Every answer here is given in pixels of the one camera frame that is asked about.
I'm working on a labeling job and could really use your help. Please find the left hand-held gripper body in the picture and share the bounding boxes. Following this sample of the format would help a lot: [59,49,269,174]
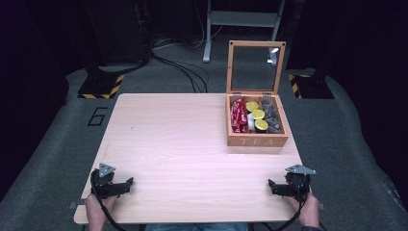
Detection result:
[89,163,120,200]

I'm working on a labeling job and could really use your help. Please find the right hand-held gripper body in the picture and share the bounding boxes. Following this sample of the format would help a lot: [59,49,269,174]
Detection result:
[284,164,318,203]

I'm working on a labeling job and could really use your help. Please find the person's left hand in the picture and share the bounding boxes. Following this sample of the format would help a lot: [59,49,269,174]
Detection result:
[85,192,118,226]

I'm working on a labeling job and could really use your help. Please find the person's right hand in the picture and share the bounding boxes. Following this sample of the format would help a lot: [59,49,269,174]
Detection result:
[284,192,321,229]

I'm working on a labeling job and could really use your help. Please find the wooden tea box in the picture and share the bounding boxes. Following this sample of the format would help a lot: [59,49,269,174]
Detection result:
[225,39,290,148]

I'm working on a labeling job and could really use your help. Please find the white capsule cup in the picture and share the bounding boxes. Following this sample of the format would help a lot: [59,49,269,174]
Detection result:
[246,113,256,132]

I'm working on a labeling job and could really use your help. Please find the pile of grey packets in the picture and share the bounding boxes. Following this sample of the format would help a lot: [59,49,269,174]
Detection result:
[261,97,284,135]

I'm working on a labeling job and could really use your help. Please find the red foil packet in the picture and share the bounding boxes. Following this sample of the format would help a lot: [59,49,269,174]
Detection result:
[229,98,242,134]
[238,99,249,134]

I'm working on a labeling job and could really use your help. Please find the person's blue jeans legs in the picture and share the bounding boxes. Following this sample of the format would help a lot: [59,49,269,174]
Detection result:
[143,222,250,231]

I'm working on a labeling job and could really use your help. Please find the black yellow striped stand base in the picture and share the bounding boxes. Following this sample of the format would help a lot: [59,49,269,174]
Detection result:
[77,72,126,100]
[287,73,335,100]

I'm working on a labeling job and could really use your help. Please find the black equipment cabinet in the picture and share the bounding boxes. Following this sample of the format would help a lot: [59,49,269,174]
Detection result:
[81,0,153,66]

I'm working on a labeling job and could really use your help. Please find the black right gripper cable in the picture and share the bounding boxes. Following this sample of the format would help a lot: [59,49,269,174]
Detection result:
[261,184,306,231]

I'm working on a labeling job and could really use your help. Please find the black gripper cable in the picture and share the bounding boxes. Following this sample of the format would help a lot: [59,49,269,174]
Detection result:
[261,184,306,231]
[90,179,129,231]

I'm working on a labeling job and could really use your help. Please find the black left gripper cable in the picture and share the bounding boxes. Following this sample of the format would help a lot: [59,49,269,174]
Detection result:
[90,179,129,231]

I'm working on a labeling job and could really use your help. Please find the bundle of black floor cables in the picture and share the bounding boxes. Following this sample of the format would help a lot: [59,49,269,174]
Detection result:
[150,52,210,94]

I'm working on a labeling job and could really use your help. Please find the white floor cables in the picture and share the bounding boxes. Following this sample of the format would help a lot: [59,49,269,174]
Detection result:
[153,24,224,51]

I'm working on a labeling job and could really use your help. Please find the white metal stand frame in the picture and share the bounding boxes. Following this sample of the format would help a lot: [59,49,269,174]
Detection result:
[202,0,287,66]

